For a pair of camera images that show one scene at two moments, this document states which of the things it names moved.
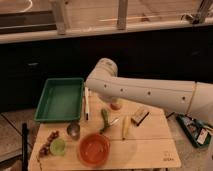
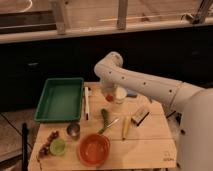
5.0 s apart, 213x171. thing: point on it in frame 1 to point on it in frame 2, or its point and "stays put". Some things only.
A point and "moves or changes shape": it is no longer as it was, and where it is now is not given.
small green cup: x=57 y=147 stays put
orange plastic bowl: x=94 y=150 stays put
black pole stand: x=24 y=138 stays put
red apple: x=115 y=107 moves or changes shape
